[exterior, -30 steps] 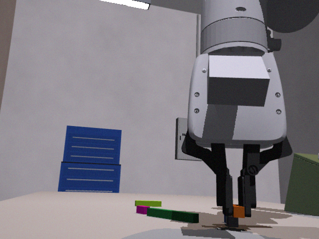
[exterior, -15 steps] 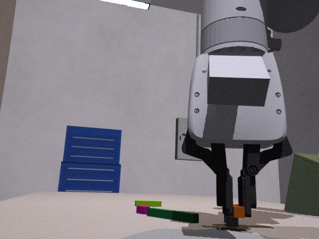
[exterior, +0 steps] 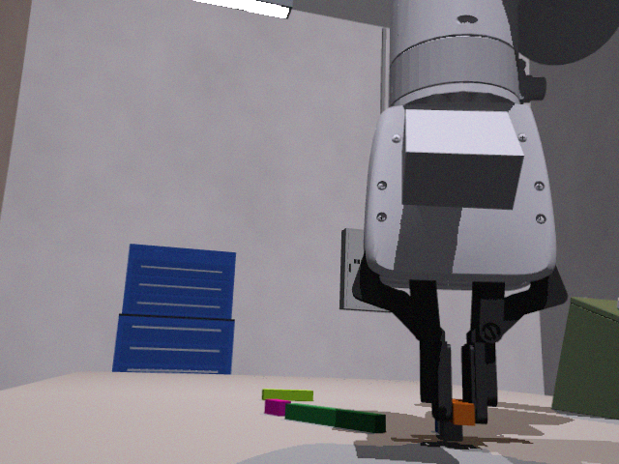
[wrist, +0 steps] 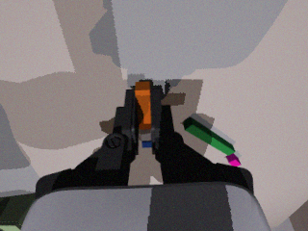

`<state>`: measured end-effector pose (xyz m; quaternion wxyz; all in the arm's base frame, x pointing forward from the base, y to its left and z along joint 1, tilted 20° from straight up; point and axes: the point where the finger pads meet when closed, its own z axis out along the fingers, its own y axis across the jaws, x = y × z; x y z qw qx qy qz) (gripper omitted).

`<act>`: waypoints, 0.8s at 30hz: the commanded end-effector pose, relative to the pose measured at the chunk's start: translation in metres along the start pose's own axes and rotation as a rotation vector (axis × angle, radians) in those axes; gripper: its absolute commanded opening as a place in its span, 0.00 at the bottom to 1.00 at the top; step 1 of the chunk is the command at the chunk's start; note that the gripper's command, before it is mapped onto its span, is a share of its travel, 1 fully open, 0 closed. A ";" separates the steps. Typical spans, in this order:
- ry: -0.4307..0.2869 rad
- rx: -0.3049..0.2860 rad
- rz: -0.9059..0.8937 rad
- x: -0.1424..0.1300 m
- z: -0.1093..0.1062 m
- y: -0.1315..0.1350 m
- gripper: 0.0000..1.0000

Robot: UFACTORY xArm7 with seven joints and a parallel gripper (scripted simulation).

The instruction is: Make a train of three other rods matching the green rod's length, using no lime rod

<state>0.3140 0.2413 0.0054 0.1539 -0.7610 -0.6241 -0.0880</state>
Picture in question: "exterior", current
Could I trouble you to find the magenta block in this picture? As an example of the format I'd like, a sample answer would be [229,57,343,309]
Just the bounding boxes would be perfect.
[264,399,291,416]

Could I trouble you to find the lime green rod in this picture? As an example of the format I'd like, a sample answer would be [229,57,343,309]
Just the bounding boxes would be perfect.
[262,389,313,401]

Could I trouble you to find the orange block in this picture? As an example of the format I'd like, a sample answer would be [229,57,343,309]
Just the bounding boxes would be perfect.
[449,399,475,426]

